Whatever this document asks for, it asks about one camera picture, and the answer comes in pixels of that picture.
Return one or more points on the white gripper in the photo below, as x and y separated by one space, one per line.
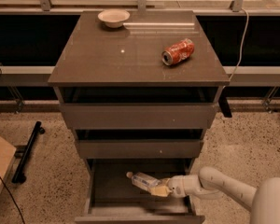
179 186

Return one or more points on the clear plastic water bottle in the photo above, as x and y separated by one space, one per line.
143 181

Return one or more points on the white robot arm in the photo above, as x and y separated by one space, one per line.
263 202

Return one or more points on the open bottom drawer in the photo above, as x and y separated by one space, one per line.
113 199

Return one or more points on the grey drawer cabinet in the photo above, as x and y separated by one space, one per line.
103 66

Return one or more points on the middle drawer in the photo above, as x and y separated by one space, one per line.
139 144

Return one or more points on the top drawer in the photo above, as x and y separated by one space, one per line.
134 117

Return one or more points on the crushed red soda can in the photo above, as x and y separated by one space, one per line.
178 52

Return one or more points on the black bar on floor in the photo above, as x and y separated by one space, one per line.
19 176

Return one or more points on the white bowl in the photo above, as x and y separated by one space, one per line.
114 18

